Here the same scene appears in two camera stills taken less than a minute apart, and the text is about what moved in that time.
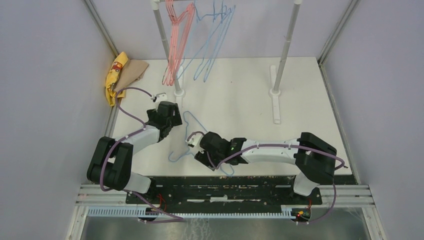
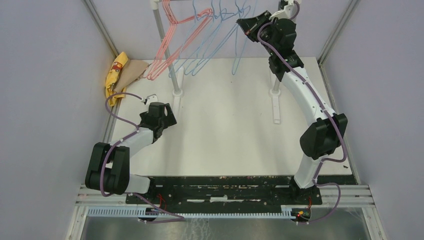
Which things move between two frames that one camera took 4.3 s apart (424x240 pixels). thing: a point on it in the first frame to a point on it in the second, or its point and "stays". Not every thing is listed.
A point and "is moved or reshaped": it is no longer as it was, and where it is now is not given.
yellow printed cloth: [112, 76] stays
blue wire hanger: [188, 146] to [233, 69]
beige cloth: [132, 71] stays
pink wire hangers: [180, 33] is moved or reshaped
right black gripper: [201, 156] to [250, 25]
